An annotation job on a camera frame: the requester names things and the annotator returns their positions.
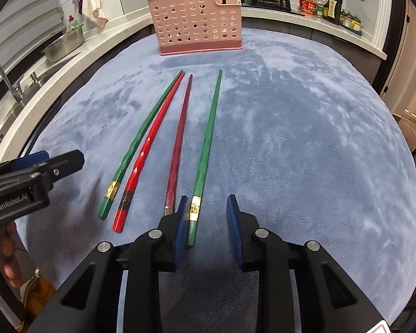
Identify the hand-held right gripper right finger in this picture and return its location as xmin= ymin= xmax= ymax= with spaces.
xmin=226 ymin=194 xmax=387 ymax=333

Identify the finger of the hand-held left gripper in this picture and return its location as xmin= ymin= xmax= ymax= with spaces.
xmin=0 ymin=150 xmax=50 ymax=179
xmin=37 ymin=150 xmax=85 ymax=191

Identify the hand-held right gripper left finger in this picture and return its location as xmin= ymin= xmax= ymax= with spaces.
xmin=28 ymin=195 xmax=189 ymax=333

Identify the green chopstick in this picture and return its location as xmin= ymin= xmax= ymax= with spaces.
xmin=98 ymin=70 xmax=184 ymax=220
xmin=186 ymin=69 xmax=223 ymax=248

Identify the dark red chopstick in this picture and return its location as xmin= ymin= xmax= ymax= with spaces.
xmin=164 ymin=74 xmax=194 ymax=216

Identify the pink perforated utensil holder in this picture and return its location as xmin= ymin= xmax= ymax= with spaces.
xmin=147 ymin=0 xmax=245 ymax=56

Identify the person's left hand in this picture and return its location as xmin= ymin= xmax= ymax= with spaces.
xmin=0 ymin=220 xmax=24 ymax=289

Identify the stainless steel sink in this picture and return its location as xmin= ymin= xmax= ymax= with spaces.
xmin=0 ymin=64 xmax=80 ymax=153

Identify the chrome kitchen faucet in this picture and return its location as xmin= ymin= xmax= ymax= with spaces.
xmin=0 ymin=59 xmax=25 ymax=103

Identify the yellow clothing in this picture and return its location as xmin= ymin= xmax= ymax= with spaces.
xmin=21 ymin=267 xmax=56 ymax=320

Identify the blue fleece blanket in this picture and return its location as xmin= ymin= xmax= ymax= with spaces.
xmin=12 ymin=28 xmax=416 ymax=333

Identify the striped window blind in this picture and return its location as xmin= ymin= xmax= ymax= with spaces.
xmin=0 ymin=0 xmax=65 ymax=87

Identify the black gas stove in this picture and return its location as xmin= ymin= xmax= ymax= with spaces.
xmin=241 ymin=0 xmax=306 ymax=16

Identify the spice jar rack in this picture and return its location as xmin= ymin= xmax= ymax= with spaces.
xmin=340 ymin=9 xmax=364 ymax=36

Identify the dark soy sauce bottle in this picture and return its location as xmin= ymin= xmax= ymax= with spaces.
xmin=323 ymin=0 xmax=344 ymax=25

